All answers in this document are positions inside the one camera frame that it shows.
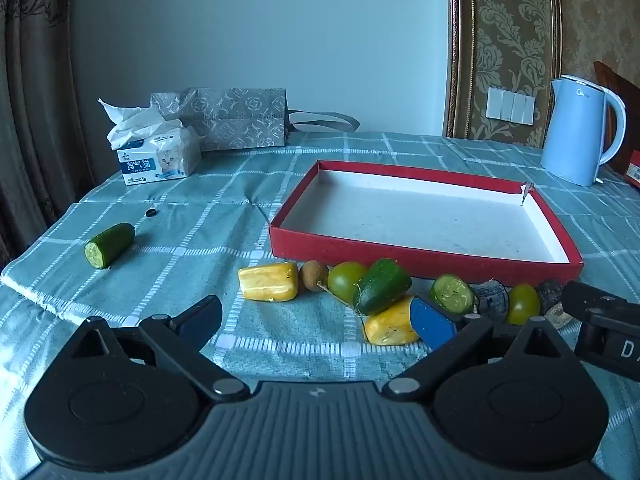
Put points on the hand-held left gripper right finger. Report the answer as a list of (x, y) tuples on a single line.
[(431, 327)]

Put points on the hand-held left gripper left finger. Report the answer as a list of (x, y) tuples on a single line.
[(202, 321)]

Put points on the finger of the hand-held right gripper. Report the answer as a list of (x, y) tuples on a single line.
[(595, 302)]

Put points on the yellow pepper chunk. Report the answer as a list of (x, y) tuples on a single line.
[(267, 282), (387, 328)]

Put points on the dark eggplant piece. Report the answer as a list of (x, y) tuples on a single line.
[(550, 292), (492, 300)]

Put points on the cucumber piece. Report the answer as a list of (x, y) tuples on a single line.
[(109, 245), (382, 286), (452, 294)]

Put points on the green tomato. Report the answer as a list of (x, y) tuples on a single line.
[(345, 277), (523, 304)]

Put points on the red cardboard box tray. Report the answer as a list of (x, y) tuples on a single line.
[(425, 210)]

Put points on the brown longan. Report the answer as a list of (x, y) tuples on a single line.
[(313, 275)]

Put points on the checked teal tablecloth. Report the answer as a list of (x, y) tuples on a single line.
[(200, 240)]

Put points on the red flat box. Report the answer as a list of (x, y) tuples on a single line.
[(635, 167)]

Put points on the tissue pack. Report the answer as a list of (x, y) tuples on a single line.
[(160, 160)]

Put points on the light blue electric kettle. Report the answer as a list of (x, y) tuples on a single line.
[(570, 135)]

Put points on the grey patterned bag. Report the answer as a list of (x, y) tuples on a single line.
[(240, 115)]

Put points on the brown wooden headboard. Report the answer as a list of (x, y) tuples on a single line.
[(620, 90)]

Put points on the brown patterned curtain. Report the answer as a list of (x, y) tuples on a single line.
[(30, 110)]

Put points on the white wall switch panel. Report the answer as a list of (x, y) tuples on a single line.
[(510, 105)]

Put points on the dark wooden wall moulding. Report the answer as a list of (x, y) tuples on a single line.
[(457, 35)]

